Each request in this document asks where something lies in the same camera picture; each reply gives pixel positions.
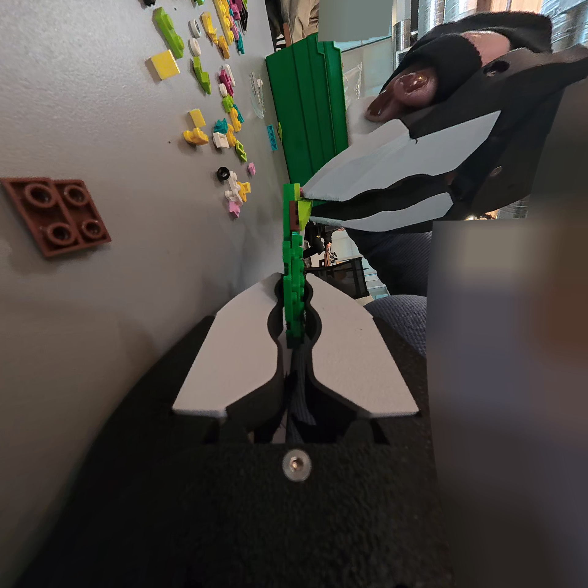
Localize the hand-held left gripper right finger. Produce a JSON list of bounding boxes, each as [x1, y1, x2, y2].
[[305, 273, 420, 420]]

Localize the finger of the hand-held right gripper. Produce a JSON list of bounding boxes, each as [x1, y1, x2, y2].
[[302, 110, 501, 203], [308, 176, 456, 232]]

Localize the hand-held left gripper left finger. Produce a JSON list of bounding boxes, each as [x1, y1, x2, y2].
[[171, 272, 296, 422]]

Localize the green lego baseplate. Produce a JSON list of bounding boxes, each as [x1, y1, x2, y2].
[[281, 183, 307, 349]]

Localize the brown lego plate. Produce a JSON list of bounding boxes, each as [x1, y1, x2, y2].
[[0, 177, 112, 259]]

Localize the scattered small lego pieces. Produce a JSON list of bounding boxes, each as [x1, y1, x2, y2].
[[140, 0, 281, 219]]

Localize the person's right hand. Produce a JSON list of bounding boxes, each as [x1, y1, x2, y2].
[[365, 63, 440, 123]]

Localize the green plastic bin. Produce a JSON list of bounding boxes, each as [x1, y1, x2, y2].
[[265, 33, 348, 185]]

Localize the clear plastic bag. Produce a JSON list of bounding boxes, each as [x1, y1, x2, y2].
[[249, 71, 268, 119]]

